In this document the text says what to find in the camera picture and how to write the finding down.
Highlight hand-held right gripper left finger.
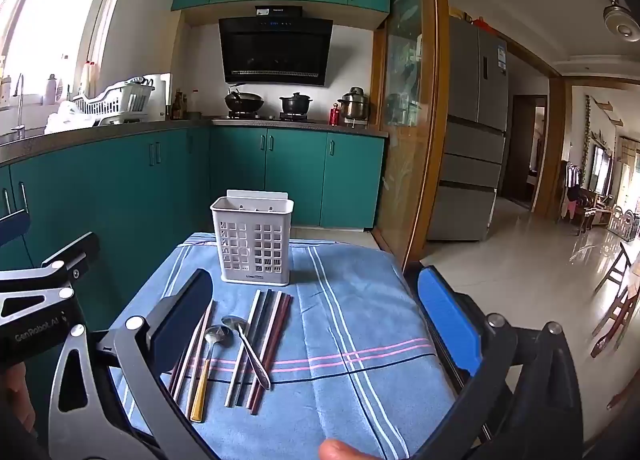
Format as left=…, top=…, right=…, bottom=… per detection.
left=47, top=269, right=215, bottom=460

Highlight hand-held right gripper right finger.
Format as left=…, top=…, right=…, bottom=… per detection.
left=405, top=264, right=586, bottom=460

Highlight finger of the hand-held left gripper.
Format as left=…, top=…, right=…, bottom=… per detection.
left=0, top=210, right=28, bottom=247
left=0, top=232, right=101, bottom=325

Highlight gold-handled spoon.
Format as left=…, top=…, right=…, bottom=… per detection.
left=190, top=325, right=229, bottom=423

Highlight silver spoon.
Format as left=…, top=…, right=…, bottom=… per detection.
left=221, top=315, right=272, bottom=391

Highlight white chopstick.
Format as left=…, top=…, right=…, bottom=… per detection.
left=175, top=320, right=206, bottom=408
left=224, top=288, right=262, bottom=408

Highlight black chopstick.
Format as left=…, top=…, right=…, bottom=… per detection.
left=235, top=289, right=272, bottom=408

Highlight white utensil holder basket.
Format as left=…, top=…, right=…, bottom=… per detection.
left=210, top=190, right=295, bottom=287

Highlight person's left hand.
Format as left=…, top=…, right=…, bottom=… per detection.
left=0, top=365, right=37, bottom=441

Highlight person's right hand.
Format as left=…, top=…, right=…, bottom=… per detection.
left=320, top=439, right=381, bottom=460

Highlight teal lower kitchen cabinets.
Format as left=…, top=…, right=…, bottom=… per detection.
left=0, top=117, right=389, bottom=335

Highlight blue striped cloth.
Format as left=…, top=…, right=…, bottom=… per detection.
left=107, top=234, right=461, bottom=460

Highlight white plastic bag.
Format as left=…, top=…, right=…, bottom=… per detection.
left=44, top=100, right=97, bottom=135

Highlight metal faucet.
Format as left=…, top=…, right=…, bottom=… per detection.
left=11, top=73, right=26, bottom=141

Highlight white dish rack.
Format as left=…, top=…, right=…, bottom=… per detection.
left=73, top=76, right=156, bottom=127

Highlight wooden chair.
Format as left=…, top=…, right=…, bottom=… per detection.
left=590, top=239, right=640, bottom=359

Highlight white paper roll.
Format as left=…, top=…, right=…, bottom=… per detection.
left=150, top=73, right=169, bottom=122

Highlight grey refrigerator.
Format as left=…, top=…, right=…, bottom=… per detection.
left=426, top=16, right=510, bottom=243

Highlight hanging clothes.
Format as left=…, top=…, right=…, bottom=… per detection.
left=560, top=160, right=592, bottom=221

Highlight wooden doorway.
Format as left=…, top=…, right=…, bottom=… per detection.
left=501, top=94, right=549, bottom=211

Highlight wood-framed glass sliding door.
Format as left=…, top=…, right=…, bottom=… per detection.
left=371, top=0, right=449, bottom=271

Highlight television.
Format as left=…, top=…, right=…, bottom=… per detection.
left=590, top=145, right=614, bottom=197

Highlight kitchen window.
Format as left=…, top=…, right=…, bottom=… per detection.
left=0, top=0, right=127, bottom=108

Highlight gas stove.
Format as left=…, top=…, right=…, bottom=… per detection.
left=227, top=112, right=315, bottom=123

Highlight black wok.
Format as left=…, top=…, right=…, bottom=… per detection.
left=224, top=88, right=265, bottom=115

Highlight stainless steel pot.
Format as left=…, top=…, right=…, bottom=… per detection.
left=337, top=86, right=371, bottom=121

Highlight black lidded pot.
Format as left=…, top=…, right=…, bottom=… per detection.
left=279, top=92, right=313, bottom=115

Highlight black range hood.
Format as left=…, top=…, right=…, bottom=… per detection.
left=218, top=6, right=334, bottom=87

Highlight ceiling lamp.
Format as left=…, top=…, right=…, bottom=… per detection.
left=602, top=0, right=640, bottom=43

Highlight wall vine decoration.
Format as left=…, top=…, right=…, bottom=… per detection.
left=581, top=94, right=624, bottom=177

